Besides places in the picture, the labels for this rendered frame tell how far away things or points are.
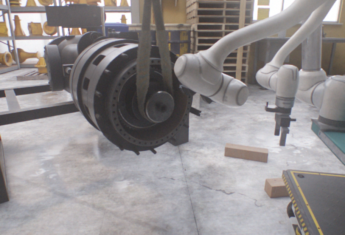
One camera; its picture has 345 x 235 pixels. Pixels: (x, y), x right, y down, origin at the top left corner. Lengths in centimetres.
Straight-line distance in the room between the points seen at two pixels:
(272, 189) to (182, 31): 305
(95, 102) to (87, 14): 266
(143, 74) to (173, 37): 325
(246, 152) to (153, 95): 157
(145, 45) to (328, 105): 99
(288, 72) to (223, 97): 49
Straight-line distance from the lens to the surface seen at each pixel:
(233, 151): 243
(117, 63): 106
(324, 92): 149
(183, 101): 121
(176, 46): 424
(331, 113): 148
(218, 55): 80
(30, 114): 201
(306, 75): 157
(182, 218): 173
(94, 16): 362
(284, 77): 128
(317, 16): 137
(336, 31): 719
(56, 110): 203
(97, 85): 105
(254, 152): 242
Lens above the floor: 115
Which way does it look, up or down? 17 degrees down
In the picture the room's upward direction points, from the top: straight up
